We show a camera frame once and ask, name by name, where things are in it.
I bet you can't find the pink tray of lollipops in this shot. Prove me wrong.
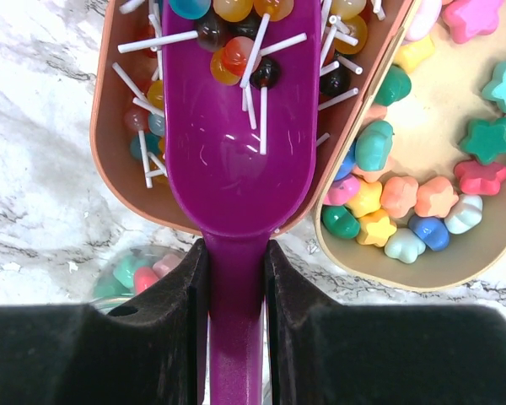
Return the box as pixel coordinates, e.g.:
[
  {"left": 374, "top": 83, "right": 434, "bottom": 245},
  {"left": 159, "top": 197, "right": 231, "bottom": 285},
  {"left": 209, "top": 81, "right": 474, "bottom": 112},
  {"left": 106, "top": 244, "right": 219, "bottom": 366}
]
[{"left": 90, "top": 1, "right": 419, "bottom": 234}]

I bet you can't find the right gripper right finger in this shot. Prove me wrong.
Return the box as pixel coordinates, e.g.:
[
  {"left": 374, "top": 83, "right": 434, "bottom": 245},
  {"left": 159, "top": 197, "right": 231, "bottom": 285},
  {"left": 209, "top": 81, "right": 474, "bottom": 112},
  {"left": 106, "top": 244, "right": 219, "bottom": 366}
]
[{"left": 264, "top": 241, "right": 506, "bottom": 404}]

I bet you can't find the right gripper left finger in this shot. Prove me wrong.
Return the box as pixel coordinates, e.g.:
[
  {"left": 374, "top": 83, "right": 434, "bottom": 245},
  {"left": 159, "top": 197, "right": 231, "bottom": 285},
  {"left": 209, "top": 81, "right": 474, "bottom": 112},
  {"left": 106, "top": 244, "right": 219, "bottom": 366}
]
[{"left": 0, "top": 240, "right": 209, "bottom": 404}]

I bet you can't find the clear glass jar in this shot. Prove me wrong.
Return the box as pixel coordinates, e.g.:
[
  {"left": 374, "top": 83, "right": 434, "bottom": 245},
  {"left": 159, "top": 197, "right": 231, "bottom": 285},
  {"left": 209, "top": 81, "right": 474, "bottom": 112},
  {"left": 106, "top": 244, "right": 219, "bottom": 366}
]
[{"left": 89, "top": 245, "right": 186, "bottom": 313}]

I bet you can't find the purple plastic scoop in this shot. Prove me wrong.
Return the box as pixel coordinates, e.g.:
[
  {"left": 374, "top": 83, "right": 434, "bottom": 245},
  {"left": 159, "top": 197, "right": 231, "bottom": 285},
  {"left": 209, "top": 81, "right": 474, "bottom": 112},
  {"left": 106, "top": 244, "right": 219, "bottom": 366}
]
[{"left": 164, "top": 1, "right": 321, "bottom": 404}]

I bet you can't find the tan tray of star candies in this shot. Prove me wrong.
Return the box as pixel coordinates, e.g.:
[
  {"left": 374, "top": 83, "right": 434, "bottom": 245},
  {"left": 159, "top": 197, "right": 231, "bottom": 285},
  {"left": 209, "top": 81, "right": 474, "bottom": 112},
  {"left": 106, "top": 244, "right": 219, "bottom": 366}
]
[{"left": 315, "top": 2, "right": 506, "bottom": 292}]

